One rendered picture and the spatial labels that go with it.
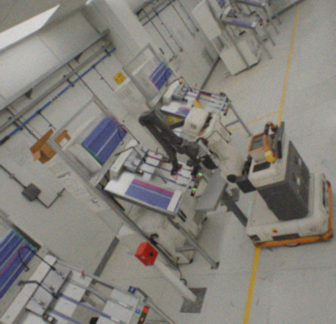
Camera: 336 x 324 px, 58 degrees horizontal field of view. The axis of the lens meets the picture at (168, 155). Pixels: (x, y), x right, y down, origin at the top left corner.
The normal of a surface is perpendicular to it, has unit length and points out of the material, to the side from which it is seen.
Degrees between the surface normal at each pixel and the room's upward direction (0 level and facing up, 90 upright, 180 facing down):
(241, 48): 90
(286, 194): 90
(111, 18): 90
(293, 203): 90
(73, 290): 47
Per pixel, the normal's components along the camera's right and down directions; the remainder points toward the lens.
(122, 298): 0.12, -0.71
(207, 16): -0.35, 0.63
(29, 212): 0.72, -0.29
